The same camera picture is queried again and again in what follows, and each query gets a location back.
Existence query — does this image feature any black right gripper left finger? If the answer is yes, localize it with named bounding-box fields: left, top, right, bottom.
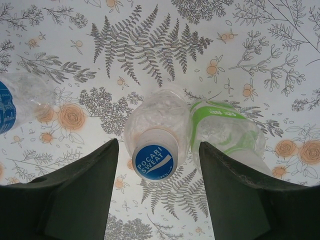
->
left=0, top=138, right=120, bottom=240

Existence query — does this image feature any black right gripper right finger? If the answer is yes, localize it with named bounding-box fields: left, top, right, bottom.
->
left=198, top=141, right=320, bottom=240

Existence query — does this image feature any blue white bottle cap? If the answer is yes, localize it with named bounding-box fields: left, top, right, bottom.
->
left=131, top=144, right=179, bottom=181

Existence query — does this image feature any green label plastic bottle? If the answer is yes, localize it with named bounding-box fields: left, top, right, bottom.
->
left=187, top=98, right=273, bottom=177

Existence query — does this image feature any blue label plastic bottle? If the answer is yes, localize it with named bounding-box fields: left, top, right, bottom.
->
left=0, top=72, right=57, bottom=136

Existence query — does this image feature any clear unlabelled plastic bottle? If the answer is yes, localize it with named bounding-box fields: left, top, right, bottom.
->
left=123, top=87, right=193, bottom=171

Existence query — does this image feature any floral patterned table cover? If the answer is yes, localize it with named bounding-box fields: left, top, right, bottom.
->
left=0, top=0, right=320, bottom=240

